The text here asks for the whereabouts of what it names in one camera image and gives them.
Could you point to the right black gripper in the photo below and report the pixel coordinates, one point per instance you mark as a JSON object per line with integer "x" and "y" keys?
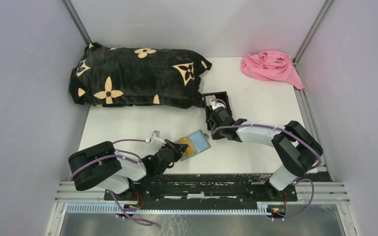
{"x": 215, "y": 136}

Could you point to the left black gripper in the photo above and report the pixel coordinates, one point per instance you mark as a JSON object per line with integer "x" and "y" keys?
{"x": 178, "y": 148}

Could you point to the gold credit card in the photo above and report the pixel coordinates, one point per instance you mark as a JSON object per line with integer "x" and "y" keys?
{"x": 191, "y": 149}

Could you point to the black card box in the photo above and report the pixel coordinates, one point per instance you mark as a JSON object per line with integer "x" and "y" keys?
{"x": 220, "y": 95}

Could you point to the green card holder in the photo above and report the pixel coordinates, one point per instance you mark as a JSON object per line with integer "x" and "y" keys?
{"x": 201, "y": 142}

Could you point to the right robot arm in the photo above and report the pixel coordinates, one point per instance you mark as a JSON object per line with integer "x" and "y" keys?
{"x": 297, "y": 149}

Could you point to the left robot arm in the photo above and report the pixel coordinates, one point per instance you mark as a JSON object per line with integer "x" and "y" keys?
{"x": 104, "y": 166}

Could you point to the stack of cards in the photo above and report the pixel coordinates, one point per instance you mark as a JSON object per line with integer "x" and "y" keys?
{"x": 210, "y": 97}

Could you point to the pink cloth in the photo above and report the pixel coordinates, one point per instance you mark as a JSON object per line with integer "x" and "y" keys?
{"x": 271, "y": 66}

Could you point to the black floral pillow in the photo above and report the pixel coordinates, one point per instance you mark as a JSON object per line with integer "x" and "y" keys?
{"x": 119, "y": 77}

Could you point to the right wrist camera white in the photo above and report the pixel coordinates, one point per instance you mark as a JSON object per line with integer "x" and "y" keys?
{"x": 216, "y": 103}

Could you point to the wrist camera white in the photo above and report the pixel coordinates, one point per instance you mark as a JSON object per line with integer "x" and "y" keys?
{"x": 154, "y": 136}
{"x": 216, "y": 103}

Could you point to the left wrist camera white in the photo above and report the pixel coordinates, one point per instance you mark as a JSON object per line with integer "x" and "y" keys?
{"x": 154, "y": 136}

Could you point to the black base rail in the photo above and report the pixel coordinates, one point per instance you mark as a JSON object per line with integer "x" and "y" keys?
{"x": 206, "y": 192}

